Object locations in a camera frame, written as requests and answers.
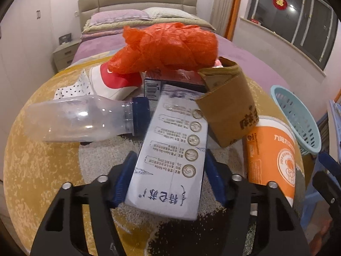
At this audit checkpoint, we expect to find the clear plastic bottle blue cap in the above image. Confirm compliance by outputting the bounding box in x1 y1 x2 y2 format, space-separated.
24 95 151 142

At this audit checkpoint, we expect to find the white milk carton box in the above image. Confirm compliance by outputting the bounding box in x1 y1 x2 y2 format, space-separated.
125 84 208 220

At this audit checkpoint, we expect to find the brown paper bag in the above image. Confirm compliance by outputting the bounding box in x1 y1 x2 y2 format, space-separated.
195 57 259 148

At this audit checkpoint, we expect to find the white dotted paper piece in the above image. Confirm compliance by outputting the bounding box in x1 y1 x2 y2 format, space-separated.
53 70 95 100

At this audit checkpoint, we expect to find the red white paper cup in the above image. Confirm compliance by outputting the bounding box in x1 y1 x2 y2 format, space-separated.
90 62 143 100

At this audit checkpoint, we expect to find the light blue plastic basket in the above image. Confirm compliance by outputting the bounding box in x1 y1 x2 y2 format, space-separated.
270 85 322 156

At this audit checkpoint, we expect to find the orange soy milk cup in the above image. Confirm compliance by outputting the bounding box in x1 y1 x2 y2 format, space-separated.
246 116 296 205

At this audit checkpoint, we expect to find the yellow bear round rug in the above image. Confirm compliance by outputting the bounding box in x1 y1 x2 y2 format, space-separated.
4 52 305 255

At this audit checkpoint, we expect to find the dark framed window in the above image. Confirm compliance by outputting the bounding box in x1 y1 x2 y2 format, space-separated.
247 0 338 70

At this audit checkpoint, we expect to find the small red box on sill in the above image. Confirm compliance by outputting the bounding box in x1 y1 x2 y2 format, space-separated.
250 19 261 25

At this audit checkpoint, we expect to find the red blue small box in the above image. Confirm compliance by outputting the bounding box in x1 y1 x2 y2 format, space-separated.
144 69 206 100

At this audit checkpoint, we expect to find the red round window sticker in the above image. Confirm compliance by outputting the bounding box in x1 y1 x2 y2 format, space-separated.
273 0 287 10

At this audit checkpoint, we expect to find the beige nightstand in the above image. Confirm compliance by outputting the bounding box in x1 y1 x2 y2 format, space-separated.
53 39 81 71

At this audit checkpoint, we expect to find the white wardrobe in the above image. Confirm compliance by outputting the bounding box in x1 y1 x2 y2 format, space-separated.
0 0 57 182

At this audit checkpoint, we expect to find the red plastic bag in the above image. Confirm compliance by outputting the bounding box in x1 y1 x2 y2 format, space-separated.
108 23 218 74

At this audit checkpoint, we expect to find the beige orange curtain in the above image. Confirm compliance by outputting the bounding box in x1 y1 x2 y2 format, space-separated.
210 0 241 41

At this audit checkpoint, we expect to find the folded beige quilt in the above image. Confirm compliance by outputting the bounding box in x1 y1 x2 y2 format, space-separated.
81 16 216 41

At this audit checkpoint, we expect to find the purple pillow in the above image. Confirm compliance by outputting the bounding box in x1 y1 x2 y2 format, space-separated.
89 9 152 25

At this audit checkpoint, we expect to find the bed with purple cover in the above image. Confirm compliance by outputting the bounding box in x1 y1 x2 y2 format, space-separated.
71 0 291 93

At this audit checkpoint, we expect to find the white pillow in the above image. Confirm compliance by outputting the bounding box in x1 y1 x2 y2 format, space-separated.
143 7 196 19

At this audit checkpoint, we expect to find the beige padded headboard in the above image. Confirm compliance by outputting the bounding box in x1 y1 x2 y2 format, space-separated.
78 0 198 29

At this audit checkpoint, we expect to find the small dark picture frame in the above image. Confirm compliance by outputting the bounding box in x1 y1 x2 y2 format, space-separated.
58 33 72 45

